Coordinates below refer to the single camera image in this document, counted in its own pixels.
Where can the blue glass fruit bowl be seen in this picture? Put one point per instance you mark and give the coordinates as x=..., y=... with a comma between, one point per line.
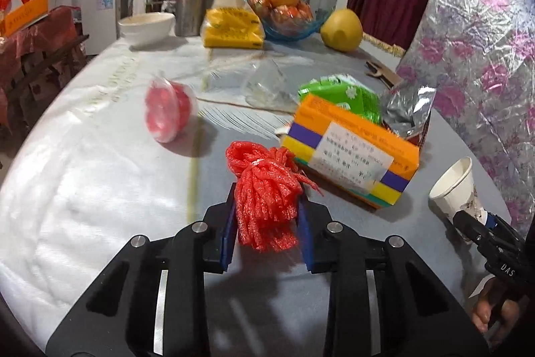
x=292, y=31

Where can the orange striped medicine box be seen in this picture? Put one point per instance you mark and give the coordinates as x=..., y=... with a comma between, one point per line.
x=355, y=148

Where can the dark wooden rack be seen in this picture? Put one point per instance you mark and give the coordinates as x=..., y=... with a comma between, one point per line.
x=54, y=66

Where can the white paper cup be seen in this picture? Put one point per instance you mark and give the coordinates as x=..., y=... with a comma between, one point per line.
x=453, y=189

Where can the silver foil bag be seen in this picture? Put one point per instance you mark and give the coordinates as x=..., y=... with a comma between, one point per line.
x=407, y=110

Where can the wrapped orange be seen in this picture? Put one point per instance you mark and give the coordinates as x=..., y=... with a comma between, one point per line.
x=305, y=10
x=259, y=1
x=286, y=13

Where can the clear bag with red contents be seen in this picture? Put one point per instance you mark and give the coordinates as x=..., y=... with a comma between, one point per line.
x=167, y=110

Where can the clear plastic cup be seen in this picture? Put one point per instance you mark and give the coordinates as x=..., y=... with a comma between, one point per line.
x=267, y=85

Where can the person's right hand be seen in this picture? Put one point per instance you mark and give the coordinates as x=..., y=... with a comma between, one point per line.
x=485, y=311

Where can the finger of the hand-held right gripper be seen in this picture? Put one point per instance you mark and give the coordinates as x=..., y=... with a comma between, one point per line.
x=492, y=220
x=470, y=225

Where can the yellow food packet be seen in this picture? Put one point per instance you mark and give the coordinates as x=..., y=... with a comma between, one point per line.
x=232, y=28

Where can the orange sign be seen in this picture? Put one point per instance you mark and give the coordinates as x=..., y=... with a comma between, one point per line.
x=25, y=14

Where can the yellow pomelo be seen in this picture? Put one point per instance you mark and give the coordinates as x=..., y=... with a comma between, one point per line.
x=340, y=30

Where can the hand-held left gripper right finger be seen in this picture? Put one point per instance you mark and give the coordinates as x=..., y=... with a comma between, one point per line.
x=305, y=244

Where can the white cloth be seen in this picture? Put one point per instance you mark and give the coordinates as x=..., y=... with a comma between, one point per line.
x=139, y=1

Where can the floral foil sheet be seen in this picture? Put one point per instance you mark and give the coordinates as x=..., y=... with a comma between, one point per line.
x=480, y=47

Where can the red foam fruit net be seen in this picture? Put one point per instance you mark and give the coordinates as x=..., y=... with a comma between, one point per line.
x=267, y=189

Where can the red plastic cover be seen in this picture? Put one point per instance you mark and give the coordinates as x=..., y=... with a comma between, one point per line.
x=37, y=35

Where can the feather print tablecloth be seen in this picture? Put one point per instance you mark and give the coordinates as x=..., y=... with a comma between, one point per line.
x=104, y=194

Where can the green snack packet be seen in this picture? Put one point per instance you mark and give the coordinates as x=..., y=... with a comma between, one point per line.
x=347, y=93

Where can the white ceramic bowl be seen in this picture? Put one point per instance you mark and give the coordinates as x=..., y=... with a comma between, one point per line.
x=146, y=28

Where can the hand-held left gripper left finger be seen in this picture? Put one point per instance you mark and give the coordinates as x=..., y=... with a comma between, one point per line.
x=228, y=231

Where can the brown cardboard piece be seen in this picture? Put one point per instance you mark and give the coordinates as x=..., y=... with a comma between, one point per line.
x=388, y=77

